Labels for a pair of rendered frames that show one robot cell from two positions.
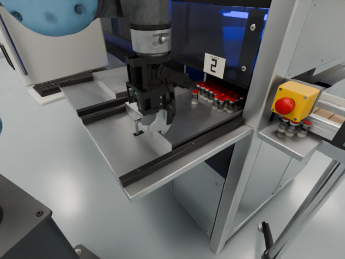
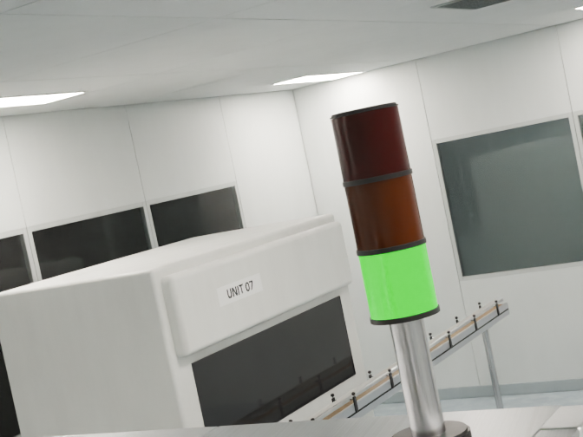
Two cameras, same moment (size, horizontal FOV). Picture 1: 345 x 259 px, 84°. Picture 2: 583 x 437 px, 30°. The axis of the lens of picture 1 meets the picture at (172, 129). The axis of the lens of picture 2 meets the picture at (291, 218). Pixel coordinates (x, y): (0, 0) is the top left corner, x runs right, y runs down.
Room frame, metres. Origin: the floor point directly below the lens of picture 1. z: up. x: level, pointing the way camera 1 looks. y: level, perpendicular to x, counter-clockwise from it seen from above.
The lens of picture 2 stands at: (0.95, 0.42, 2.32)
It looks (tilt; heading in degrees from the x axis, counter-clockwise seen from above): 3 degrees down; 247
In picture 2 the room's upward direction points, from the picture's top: 12 degrees counter-clockwise
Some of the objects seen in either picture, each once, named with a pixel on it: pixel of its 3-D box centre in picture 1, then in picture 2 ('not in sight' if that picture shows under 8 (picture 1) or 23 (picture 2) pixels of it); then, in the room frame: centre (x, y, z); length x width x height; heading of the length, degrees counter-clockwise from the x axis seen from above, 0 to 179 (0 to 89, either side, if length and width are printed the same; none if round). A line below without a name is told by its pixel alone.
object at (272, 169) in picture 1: (176, 95); not in sight; (1.58, -0.04, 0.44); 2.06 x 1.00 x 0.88; 36
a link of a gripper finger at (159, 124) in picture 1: (158, 125); not in sight; (0.38, 0.03, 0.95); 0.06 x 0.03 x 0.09; 126
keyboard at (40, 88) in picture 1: (76, 79); not in sight; (1.00, 0.52, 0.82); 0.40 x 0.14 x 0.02; 135
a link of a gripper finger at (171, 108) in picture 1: (167, 107); not in sight; (0.39, 0.01, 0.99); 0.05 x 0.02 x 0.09; 36
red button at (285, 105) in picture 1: (285, 105); not in sight; (0.39, -0.26, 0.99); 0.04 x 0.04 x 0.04; 36
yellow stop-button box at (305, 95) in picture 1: (294, 99); not in sight; (0.42, -0.30, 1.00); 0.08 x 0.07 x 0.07; 126
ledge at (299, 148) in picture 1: (291, 136); not in sight; (0.43, -0.34, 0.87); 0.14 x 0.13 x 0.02; 126
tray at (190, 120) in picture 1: (190, 108); not in sight; (0.55, -0.06, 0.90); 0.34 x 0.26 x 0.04; 126
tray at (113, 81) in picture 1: (140, 77); not in sight; (0.83, 0.14, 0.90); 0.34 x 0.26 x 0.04; 126
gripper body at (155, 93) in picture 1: (151, 81); not in sight; (0.39, 0.05, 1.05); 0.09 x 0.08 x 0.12; 126
